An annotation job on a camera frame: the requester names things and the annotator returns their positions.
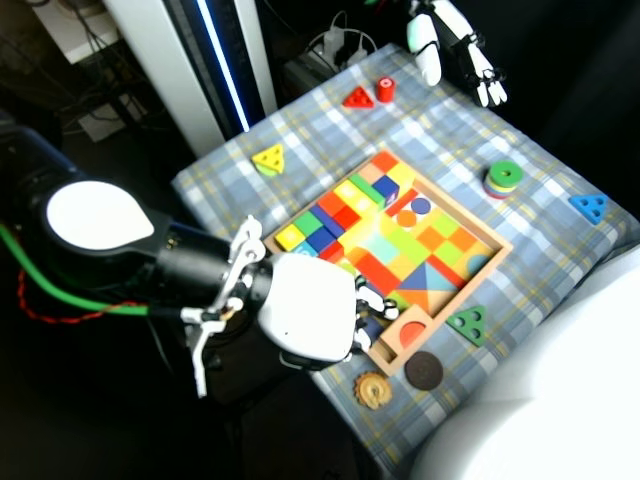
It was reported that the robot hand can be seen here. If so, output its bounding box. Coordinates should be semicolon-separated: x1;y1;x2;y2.
253;251;401;372
405;0;509;109

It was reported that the red triangle block with holes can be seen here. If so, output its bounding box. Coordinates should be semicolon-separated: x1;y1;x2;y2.
342;85;375;110

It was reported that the red half-round block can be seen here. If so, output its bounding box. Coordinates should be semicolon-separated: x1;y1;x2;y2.
399;322;429;347

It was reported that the yellow triangle block with holes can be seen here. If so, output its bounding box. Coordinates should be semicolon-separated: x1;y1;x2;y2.
251;143;285;170

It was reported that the green triangle block with holes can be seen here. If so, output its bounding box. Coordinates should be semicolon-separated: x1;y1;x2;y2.
444;304;489;349

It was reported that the blue triangle block with holes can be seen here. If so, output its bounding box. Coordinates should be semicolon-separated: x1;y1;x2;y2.
568;193;610;225

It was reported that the blue wooden cube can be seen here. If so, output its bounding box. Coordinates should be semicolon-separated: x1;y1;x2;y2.
305;227;339;254
372;175;401;207

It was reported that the yellow cube with white bars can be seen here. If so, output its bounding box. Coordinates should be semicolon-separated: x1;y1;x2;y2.
273;223;307;253

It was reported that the green wooden cube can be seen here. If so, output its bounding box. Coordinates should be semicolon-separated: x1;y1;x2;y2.
293;210;324;236

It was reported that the white power strip with plugs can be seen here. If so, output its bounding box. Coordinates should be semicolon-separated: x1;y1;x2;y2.
304;12;379;71

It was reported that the dark red wooden cube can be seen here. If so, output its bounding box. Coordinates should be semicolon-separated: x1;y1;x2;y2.
332;205;362;231

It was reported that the tan flower-shaped cookie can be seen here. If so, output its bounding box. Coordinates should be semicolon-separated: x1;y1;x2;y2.
353;372;394;411

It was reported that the yellow cube with letter S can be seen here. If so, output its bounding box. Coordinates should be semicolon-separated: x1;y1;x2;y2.
349;193;379;216

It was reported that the yellow cube with letter E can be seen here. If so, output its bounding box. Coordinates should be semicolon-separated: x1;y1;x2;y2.
332;180;362;206

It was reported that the plain yellow wooden cube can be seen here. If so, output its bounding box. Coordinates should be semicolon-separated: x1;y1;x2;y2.
388;163;419;190

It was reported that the brown chocolate cookie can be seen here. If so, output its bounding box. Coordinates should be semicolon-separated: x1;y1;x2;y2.
404;350;445;390

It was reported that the square wooden tray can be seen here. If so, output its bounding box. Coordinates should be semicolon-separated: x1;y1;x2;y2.
262;148;515;377

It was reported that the large white blurred shell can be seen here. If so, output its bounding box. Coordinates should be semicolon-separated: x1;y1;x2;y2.
409;234;640;480

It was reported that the white column with blue light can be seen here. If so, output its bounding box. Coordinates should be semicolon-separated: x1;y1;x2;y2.
102;0;279;157

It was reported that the white box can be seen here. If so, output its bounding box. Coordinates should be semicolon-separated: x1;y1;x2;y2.
32;0;121;65

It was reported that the yellow wooden ring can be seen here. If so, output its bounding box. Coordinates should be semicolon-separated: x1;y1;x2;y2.
484;174;522;192

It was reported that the blue wooden ring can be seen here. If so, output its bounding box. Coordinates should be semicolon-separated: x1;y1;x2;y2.
483;177;521;196

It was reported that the red wooden ring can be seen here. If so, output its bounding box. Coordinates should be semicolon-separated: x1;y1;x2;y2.
482;180;519;200

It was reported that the green cable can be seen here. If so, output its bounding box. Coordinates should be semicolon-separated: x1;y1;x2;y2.
0;224;150;319

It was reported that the red twisted cable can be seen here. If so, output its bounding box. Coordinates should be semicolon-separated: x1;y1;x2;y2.
17;271;149;325

